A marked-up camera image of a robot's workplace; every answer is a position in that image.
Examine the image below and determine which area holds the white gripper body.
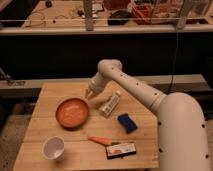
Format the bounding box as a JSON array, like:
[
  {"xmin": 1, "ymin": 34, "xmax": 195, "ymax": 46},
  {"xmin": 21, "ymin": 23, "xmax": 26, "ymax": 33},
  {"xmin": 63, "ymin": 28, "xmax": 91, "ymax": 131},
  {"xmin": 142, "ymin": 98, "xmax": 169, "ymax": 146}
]
[{"xmin": 88, "ymin": 73, "xmax": 106, "ymax": 94}]

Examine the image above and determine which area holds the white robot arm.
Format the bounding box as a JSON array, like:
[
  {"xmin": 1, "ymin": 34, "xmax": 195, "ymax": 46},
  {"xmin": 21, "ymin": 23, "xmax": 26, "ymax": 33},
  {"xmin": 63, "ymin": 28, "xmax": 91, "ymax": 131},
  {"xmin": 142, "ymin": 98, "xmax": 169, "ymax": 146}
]
[{"xmin": 85, "ymin": 59, "xmax": 211, "ymax": 171}]

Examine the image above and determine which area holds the orange ceramic bowl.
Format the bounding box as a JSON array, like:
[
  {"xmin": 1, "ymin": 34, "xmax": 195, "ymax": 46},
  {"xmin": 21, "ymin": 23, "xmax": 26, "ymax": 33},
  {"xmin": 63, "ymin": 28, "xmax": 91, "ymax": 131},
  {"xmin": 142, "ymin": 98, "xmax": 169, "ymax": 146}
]
[{"xmin": 56, "ymin": 98, "xmax": 90, "ymax": 128}]

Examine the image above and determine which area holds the blue sponge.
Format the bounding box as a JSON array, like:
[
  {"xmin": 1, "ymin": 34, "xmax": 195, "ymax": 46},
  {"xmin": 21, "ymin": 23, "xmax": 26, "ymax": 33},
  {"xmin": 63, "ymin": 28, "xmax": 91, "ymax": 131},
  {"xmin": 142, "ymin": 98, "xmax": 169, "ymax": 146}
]
[{"xmin": 118, "ymin": 113, "xmax": 137, "ymax": 134}]

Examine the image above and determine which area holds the black rectangular box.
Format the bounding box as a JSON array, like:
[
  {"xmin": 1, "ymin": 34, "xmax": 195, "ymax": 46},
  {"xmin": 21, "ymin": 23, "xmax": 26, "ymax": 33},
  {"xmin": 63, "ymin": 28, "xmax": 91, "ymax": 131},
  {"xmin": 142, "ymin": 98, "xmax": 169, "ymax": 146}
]
[{"xmin": 106, "ymin": 142, "xmax": 136, "ymax": 159}]

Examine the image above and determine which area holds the white paper cup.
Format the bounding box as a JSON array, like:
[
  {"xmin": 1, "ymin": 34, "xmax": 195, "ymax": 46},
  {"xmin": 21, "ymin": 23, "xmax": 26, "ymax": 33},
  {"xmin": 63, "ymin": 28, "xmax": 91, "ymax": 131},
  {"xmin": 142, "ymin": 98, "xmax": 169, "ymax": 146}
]
[{"xmin": 42, "ymin": 136, "xmax": 65, "ymax": 161}]

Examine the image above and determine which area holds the black round object on bench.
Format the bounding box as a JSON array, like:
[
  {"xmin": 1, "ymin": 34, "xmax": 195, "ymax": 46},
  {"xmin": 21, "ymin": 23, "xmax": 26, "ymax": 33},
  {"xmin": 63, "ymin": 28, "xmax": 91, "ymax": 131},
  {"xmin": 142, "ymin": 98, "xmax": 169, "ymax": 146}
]
[{"xmin": 107, "ymin": 10, "xmax": 131, "ymax": 26}]

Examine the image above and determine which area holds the metal clamp at left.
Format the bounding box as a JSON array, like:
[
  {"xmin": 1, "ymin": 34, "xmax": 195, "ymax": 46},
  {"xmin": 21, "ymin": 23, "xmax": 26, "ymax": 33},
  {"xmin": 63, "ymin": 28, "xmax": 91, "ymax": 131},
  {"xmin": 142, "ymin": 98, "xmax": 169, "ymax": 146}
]
[{"xmin": 0, "ymin": 67, "xmax": 25, "ymax": 86}]

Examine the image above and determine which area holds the orange crate on bench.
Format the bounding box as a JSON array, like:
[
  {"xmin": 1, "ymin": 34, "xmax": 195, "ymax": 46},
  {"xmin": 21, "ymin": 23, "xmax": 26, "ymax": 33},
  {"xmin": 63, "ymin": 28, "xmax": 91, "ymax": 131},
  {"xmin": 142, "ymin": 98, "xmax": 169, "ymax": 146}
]
[{"xmin": 131, "ymin": 4, "xmax": 152, "ymax": 25}]

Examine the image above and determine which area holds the grey vertical post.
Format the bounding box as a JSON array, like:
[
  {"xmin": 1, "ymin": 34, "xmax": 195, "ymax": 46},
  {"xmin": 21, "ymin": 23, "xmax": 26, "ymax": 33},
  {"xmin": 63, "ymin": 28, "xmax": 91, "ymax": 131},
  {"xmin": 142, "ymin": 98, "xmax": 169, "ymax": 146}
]
[{"xmin": 83, "ymin": 0, "xmax": 94, "ymax": 31}]

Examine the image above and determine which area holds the black hanging cable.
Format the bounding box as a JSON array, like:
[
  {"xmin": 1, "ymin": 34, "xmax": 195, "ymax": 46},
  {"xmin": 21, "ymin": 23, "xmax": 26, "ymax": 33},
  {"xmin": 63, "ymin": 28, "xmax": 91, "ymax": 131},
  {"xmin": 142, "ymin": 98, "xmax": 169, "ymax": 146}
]
[{"xmin": 166, "ymin": 31, "xmax": 180, "ymax": 94}]

